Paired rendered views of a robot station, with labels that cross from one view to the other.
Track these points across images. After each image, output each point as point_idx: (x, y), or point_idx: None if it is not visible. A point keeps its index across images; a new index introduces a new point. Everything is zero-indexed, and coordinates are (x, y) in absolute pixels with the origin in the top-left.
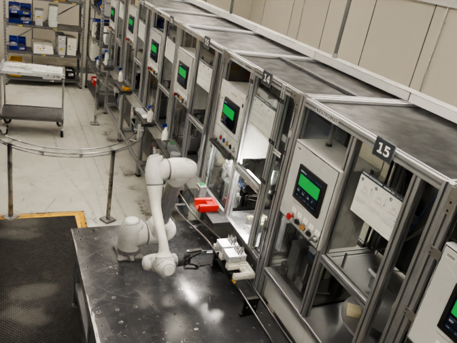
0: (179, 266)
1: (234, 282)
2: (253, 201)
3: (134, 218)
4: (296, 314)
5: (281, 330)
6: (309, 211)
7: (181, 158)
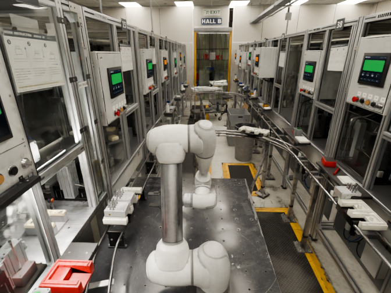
0: None
1: (139, 195)
2: None
3: (209, 249)
4: (129, 163)
5: (142, 168)
6: (121, 93)
7: (168, 125)
